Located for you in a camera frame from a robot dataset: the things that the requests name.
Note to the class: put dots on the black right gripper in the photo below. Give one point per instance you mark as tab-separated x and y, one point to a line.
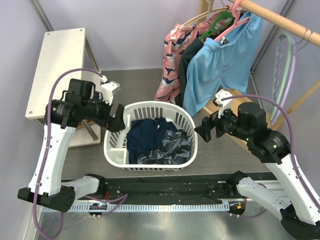
208	123

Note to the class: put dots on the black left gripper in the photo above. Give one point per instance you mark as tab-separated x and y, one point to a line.
115	123

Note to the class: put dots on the light blue shorts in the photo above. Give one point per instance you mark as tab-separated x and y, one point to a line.
225	63

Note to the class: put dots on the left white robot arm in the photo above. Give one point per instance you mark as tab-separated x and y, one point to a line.
80	102

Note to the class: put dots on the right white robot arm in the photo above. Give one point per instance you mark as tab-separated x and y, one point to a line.
298	214

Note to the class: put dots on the dark teal shorts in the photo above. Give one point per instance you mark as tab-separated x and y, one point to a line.
186	57

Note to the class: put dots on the lilac hanger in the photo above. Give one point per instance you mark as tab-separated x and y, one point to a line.
290	80

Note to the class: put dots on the pink floral shorts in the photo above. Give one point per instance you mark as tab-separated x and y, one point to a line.
175	43

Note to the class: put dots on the green plastic hanger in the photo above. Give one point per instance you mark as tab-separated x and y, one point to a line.
223	20

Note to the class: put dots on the beige wooden hanger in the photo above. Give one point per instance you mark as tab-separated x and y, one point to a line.
200	16

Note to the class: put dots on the white plastic laundry basket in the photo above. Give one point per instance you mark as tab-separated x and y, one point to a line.
115	144

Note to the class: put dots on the navy blue garment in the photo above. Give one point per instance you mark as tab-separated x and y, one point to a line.
146	135

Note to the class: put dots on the red yellow box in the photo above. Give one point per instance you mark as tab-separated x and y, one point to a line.
79	126

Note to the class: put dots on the dark leaf-print garment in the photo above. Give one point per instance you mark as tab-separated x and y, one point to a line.
174	149

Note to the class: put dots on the wooden clothes rack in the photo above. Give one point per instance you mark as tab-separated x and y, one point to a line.
240	100

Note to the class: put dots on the white side table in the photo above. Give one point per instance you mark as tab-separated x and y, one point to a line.
61	51

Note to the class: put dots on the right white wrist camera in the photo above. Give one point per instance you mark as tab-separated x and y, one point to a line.
224	106

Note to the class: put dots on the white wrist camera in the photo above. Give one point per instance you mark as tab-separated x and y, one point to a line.
108	90
224	106

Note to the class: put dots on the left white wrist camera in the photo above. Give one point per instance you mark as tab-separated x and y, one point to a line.
108	90

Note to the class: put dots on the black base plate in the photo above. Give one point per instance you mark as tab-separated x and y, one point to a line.
170	190

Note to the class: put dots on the white slotted cable duct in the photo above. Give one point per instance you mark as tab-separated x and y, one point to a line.
95	207

